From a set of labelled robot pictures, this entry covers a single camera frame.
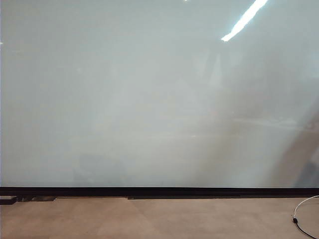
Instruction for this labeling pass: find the large white glass whiteboard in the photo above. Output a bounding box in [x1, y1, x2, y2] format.
[0, 0, 319, 188]

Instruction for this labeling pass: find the flat black block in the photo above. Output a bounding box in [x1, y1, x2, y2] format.
[0, 196, 18, 206]

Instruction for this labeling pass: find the white and black floor cable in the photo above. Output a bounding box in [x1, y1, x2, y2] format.
[292, 195, 319, 239]

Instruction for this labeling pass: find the black whiteboard bottom rail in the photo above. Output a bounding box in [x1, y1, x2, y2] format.
[0, 187, 319, 201]

